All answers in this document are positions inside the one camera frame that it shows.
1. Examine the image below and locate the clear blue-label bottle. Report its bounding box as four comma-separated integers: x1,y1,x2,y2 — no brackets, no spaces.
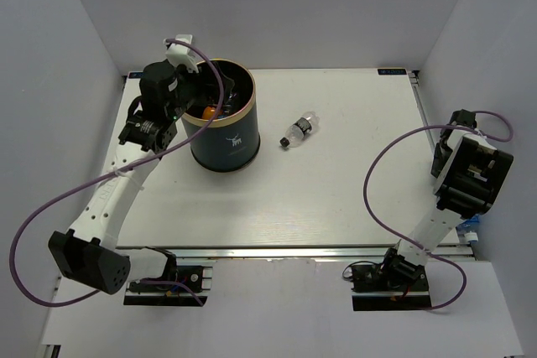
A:
456,215,480,244

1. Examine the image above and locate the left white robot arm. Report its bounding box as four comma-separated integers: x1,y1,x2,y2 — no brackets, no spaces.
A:
48,60,234,294

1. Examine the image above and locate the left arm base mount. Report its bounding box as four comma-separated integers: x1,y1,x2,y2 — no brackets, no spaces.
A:
123,247,213,307

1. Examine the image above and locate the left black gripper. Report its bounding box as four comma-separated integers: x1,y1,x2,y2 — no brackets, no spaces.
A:
166,60,234,121

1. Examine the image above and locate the left blue corner label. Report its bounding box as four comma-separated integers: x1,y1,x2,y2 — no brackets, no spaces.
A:
128,72,143,80

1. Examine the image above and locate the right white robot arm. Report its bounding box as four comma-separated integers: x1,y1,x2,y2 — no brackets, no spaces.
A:
378,109,514,290

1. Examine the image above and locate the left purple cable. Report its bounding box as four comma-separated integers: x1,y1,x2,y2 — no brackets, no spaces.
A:
8,38,226,307

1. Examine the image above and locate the blue corner label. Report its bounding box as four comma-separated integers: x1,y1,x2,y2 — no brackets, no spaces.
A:
128,72,143,80
377,68,407,75

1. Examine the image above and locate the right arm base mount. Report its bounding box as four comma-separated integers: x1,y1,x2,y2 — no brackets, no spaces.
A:
341,261,432,312

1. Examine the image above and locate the purple cable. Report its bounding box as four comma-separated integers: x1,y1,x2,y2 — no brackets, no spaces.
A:
8,38,226,307
362,111,514,311

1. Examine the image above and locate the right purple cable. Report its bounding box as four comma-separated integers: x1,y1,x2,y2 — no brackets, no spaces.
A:
362,111,514,311

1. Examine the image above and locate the aluminium front rail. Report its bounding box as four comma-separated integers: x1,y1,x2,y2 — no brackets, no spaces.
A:
117,244,475,260

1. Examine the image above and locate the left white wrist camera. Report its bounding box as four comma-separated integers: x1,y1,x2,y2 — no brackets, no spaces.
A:
164,39,199,73

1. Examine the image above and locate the orange juice bottle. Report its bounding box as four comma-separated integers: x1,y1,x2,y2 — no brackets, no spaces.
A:
201,106,225,120

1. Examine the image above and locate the dark green round bin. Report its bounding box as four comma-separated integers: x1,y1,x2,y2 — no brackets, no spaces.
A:
181,59,261,173

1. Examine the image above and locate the small clear black-label bottle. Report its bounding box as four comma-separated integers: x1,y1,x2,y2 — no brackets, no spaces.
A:
279,112,320,149

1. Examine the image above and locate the right blue corner label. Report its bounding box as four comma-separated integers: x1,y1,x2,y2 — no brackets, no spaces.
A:
377,68,407,75

